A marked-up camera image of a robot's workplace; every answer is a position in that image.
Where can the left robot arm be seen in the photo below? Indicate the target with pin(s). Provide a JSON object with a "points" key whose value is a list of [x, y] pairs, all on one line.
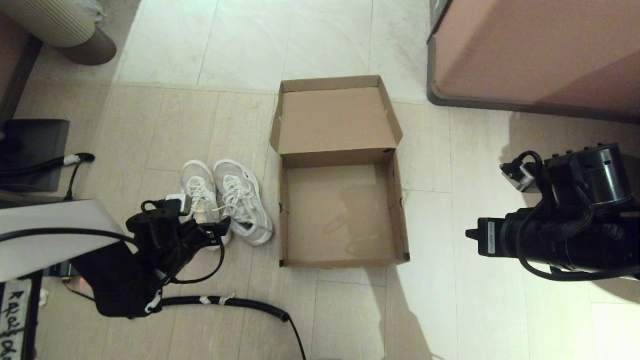
{"points": [[50, 250]]}

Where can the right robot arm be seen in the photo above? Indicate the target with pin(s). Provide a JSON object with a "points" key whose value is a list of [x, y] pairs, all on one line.
{"points": [[610, 245]]}

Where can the crumpled white tissue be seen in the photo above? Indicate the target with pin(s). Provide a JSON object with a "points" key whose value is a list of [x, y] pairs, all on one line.
{"points": [[44, 298]]}

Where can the brown cardboard shoe box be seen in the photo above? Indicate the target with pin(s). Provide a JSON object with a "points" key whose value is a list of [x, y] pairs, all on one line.
{"points": [[340, 220]]}

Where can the dark wooden furniture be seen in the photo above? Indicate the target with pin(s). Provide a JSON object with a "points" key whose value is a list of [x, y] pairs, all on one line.
{"points": [[15, 65]]}

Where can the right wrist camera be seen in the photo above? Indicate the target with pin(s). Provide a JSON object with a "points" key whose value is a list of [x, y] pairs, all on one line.
{"points": [[522, 177]]}

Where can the ribbed beige bin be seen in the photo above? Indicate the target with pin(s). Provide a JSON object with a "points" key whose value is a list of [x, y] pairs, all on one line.
{"points": [[50, 22]]}

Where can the pink brown cabinet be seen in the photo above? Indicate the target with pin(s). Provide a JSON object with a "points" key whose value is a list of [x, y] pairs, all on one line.
{"points": [[525, 50]]}

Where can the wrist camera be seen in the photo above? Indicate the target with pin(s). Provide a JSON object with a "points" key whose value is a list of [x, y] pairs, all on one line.
{"points": [[522, 177], [179, 204]]}

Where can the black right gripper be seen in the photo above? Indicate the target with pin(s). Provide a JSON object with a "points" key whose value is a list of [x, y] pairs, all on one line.
{"points": [[590, 175]]}

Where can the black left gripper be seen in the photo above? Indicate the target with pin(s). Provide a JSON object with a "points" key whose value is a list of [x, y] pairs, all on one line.
{"points": [[160, 235]]}

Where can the black square platform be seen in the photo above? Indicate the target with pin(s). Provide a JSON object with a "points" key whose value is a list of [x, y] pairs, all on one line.
{"points": [[40, 145]]}

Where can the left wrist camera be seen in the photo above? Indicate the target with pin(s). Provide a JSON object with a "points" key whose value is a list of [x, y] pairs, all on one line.
{"points": [[179, 204]]}

